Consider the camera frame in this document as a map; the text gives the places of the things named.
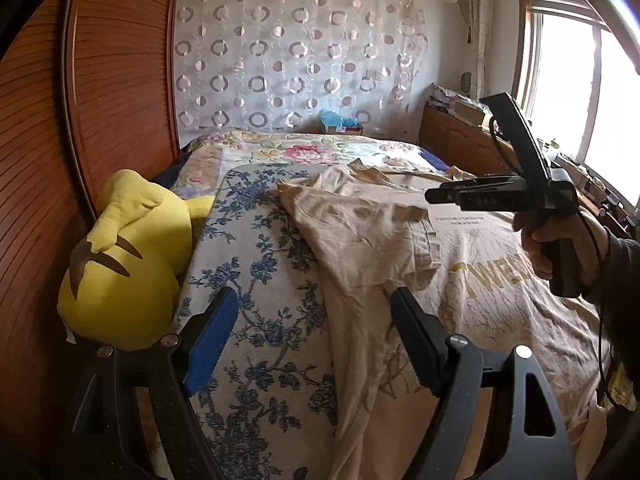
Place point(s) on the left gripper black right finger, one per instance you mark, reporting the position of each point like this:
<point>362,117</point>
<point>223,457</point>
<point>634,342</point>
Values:
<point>525,436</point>

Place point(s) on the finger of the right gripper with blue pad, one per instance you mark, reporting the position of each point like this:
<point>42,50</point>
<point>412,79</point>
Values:
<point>447,192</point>

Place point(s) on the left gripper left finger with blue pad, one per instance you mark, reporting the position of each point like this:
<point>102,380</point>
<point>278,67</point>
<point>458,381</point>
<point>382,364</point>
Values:
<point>107,432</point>

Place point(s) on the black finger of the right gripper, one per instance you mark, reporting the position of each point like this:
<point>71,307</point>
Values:
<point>493,200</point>

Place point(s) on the beige printed t-shirt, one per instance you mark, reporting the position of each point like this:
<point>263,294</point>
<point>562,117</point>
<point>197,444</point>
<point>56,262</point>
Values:
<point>373,231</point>

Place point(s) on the person's right forearm dark sleeve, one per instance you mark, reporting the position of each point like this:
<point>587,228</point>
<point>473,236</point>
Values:
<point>616,295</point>

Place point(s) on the person's right hand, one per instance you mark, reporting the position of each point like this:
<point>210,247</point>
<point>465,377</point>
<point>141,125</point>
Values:
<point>581,237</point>

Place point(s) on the dark blue blanket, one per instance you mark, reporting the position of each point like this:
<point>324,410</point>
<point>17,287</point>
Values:
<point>433,160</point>

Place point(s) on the wooden side cabinet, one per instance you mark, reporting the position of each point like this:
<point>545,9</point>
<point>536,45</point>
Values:
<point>471,149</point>

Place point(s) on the cardboard box on cabinet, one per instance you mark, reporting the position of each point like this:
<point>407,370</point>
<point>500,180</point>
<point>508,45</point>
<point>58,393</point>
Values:
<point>467,111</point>

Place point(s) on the yellow patterned bag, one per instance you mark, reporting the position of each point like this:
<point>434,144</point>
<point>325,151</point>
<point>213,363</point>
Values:
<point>620,388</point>

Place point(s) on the blue floral white bedsheet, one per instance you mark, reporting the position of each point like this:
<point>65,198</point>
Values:
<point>270,409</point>

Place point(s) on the yellow plush toy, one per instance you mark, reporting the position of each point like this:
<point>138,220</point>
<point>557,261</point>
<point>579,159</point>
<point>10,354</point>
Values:
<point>123,282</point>

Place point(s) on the blue tissue box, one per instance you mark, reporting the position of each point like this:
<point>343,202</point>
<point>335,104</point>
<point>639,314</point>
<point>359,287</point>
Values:
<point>333,123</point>

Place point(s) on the hanging window curtain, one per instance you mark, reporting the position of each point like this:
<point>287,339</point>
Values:
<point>480,21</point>

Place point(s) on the circle patterned sheer curtain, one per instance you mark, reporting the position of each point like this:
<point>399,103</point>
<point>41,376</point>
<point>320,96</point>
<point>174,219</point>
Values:
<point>277,65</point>

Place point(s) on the pink floral quilt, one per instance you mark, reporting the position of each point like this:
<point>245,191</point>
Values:
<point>211,156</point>

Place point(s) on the brown wooden wardrobe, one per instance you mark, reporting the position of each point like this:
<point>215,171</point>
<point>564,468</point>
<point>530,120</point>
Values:
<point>86,90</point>

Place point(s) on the window with wooden frame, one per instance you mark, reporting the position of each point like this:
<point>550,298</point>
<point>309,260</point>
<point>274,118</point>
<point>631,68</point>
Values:
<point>580,91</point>

